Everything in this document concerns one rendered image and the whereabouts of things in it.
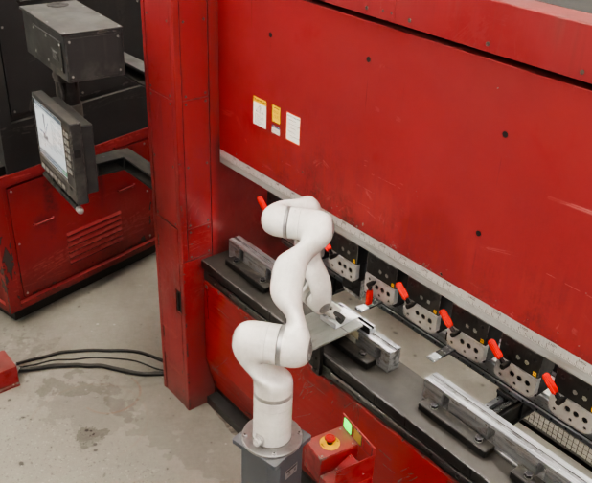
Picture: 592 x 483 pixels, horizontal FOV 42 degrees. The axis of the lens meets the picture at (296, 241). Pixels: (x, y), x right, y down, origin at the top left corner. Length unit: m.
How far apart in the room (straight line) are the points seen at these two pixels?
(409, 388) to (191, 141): 1.36
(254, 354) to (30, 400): 2.24
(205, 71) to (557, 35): 1.62
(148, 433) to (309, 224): 1.94
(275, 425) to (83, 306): 2.71
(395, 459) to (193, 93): 1.65
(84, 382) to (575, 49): 3.12
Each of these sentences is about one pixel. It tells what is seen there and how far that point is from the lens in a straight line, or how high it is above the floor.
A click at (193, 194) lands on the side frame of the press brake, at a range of 3.43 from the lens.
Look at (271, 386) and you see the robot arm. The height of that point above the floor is 1.25.
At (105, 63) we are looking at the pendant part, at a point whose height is 1.81.
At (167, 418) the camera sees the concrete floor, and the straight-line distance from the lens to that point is 4.06.
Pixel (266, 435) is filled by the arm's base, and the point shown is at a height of 1.06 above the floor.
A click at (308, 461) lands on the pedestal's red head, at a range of 2.85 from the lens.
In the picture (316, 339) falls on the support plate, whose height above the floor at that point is 1.00.
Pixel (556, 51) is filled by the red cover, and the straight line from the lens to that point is 2.10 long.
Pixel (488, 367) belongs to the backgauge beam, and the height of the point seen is 0.94.
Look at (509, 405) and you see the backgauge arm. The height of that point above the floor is 0.84.
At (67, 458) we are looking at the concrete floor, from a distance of 3.94.
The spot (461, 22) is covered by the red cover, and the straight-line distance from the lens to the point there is 2.27.
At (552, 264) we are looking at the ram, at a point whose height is 1.64.
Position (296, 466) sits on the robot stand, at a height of 0.91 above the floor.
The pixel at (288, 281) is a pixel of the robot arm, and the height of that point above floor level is 1.51.
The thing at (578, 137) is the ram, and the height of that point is 2.01.
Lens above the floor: 2.74
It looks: 30 degrees down
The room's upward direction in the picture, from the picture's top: 2 degrees clockwise
